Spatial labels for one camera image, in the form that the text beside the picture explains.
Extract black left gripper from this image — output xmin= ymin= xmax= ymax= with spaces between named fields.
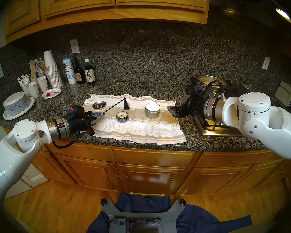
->
xmin=68 ymin=111 xmax=106 ymax=136

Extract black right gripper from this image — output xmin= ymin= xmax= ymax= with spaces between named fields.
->
xmin=167 ymin=96 xmax=206 ymax=119

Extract black candle snuffer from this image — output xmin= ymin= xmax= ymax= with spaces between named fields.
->
xmin=102 ymin=97 xmax=130 ymax=114

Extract small patterned tin candle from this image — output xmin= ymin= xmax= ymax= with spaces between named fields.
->
xmin=116 ymin=111 xmax=129 ymax=123

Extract large silver tin candle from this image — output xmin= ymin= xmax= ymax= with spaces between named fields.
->
xmin=145 ymin=103 xmax=161 ymax=119

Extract white striped kitchen towel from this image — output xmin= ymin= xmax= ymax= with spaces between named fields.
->
xmin=82 ymin=93 xmax=187 ymax=145

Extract stainless steel stove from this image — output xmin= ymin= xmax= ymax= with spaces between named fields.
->
xmin=181 ymin=86 xmax=289 ymax=137

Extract soy sauce bottle white label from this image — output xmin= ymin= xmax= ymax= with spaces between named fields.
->
xmin=84 ymin=58 xmax=96 ymax=85

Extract dark bottle brown label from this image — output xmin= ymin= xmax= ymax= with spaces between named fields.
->
xmin=73 ymin=57 xmax=86 ymax=85

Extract stainless steel pot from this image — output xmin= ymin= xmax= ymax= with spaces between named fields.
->
xmin=190 ymin=75 xmax=229 ymax=97

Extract small plate with red packet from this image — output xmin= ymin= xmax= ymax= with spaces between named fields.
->
xmin=41 ymin=88 xmax=62 ymax=99

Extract wooden lower cabinets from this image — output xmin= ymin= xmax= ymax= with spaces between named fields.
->
xmin=39 ymin=135 xmax=291 ymax=197

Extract wooden cabinets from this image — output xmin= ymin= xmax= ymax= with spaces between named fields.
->
xmin=39 ymin=135 xmax=291 ymax=197
xmin=5 ymin=0 xmax=210 ymax=44

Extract white salt canister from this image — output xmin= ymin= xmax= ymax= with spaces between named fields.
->
xmin=63 ymin=58 xmax=77 ymax=84

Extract tall stack of paper cups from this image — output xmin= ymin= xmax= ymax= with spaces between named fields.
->
xmin=43 ymin=50 xmax=64 ymax=89

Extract white paper cup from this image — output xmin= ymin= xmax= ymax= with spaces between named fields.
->
xmin=35 ymin=76 xmax=49 ymax=92
xmin=26 ymin=82 xmax=40 ymax=99
xmin=20 ymin=84 xmax=31 ymax=97

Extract dark pan with lid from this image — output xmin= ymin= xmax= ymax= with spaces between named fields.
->
xmin=240 ymin=83 xmax=257 ymax=92

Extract bundle of wrapped chopsticks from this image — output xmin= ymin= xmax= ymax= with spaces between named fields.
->
xmin=35 ymin=58 xmax=48 ymax=73

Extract white countertop appliance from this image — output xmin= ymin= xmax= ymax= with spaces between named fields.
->
xmin=275 ymin=81 xmax=291 ymax=107

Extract wooden upper cabinets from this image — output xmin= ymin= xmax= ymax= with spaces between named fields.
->
xmin=5 ymin=0 xmax=210 ymax=44

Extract dark blue cloth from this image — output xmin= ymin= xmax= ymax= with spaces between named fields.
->
xmin=87 ymin=193 xmax=252 ymax=233

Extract black power strip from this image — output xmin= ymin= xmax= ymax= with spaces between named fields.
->
xmin=113 ymin=217 xmax=162 ymax=226

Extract black range hood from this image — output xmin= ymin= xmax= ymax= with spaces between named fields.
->
xmin=210 ymin=0 xmax=291 ymax=53

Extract range hood lamp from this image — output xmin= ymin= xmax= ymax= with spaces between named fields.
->
xmin=276 ymin=8 xmax=291 ymax=25

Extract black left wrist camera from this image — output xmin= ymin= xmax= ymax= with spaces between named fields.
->
xmin=65 ymin=105 xmax=85 ymax=119

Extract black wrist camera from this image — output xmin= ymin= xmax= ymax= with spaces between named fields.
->
xmin=186 ymin=85 xmax=206 ymax=97
xmin=65 ymin=105 xmax=85 ymax=119

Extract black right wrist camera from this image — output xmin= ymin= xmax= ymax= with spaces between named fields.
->
xmin=186 ymin=85 xmax=206 ymax=97

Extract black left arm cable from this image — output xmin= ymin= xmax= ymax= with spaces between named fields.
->
xmin=47 ymin=108 xmax=81 ymax=149

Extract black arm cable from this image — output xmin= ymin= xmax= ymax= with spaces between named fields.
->
xmin=201 ymin=80 xmax=226 ymax=101
xmin=47 ymin=108 xmax=81 ymax=149

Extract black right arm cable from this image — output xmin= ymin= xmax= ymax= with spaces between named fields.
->
xmin=201 ymin=80 xmax=226 ymax=101

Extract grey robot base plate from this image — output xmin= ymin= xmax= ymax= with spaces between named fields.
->
xmin=101 ymin=199 xmax=186 ymax=233

